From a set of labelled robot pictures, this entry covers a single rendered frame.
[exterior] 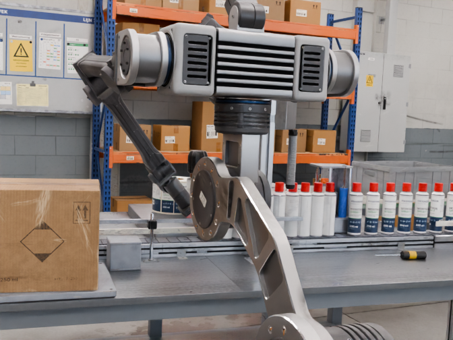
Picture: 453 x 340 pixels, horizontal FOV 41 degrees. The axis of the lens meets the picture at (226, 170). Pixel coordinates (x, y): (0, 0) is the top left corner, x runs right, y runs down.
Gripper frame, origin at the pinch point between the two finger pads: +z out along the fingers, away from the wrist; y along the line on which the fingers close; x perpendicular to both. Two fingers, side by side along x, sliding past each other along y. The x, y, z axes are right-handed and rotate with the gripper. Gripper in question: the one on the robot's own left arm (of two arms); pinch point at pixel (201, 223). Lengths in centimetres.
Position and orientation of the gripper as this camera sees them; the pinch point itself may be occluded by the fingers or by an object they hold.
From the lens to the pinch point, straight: 215.6
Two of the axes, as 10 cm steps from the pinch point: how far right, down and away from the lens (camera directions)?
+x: -7.7, 6.2, -1.7
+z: 5.6, 7.8, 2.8
